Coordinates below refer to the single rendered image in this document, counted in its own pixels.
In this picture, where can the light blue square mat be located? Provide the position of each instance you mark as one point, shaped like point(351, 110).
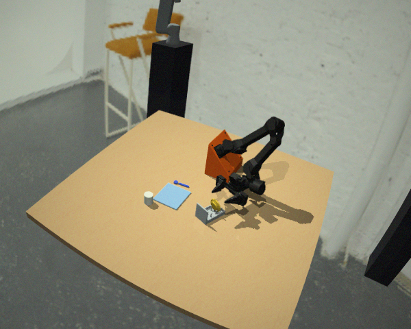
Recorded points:
point(171, 196)

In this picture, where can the olive-yellow round plate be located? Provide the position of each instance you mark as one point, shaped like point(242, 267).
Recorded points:
point(215, 205)

